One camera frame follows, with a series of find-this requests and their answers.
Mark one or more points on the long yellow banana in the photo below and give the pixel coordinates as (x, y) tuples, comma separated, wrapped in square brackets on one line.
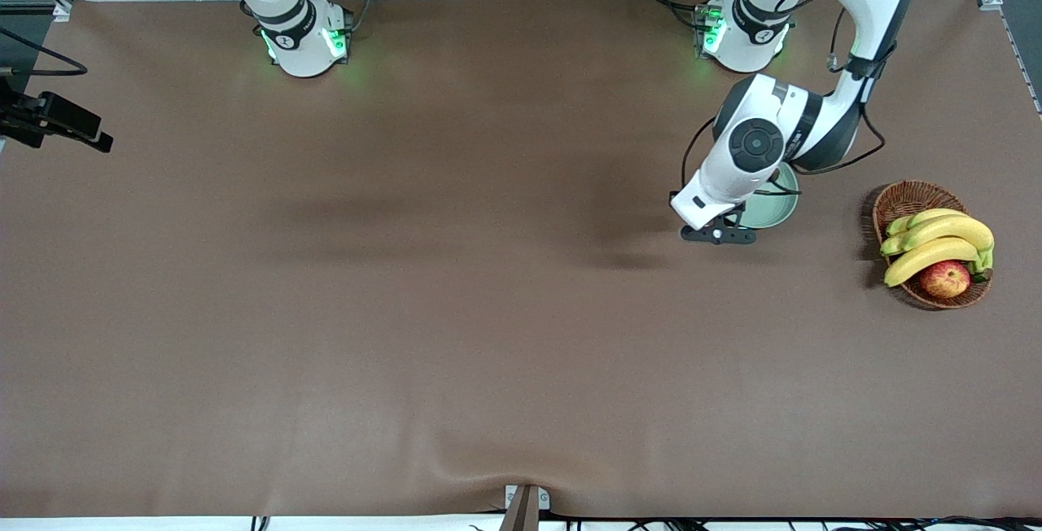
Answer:
[(956, 227), (928, 256)]

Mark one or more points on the brown wicker basket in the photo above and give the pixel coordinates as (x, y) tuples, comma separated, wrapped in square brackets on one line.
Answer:
[(908, 199)]

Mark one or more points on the brown table cloth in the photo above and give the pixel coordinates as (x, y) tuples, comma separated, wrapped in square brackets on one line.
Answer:
[(521, 311)]

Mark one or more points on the small greenish yellow banana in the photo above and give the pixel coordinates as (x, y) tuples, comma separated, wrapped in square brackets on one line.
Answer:
[(920, 218)]

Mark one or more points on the red yellow apple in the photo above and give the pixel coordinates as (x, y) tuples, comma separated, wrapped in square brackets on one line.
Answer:
[(944, 279)]

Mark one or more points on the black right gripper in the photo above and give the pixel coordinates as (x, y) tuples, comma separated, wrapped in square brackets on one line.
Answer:
[(24, 120)]

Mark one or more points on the metal clamp bracket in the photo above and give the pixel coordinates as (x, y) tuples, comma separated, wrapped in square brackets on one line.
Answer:
[(544, 500)]

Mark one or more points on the brown wooden bar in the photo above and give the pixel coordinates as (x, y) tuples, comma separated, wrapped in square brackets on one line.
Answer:
[(523, 511)]

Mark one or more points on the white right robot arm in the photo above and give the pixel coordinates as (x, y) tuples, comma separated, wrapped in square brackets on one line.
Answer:
[(305, 46)]

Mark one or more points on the mint green round plate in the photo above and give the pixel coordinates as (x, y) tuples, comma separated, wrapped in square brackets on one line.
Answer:
[(777, 209)]

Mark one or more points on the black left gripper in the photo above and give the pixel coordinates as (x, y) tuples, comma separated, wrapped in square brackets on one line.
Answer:
[(742, 207)]

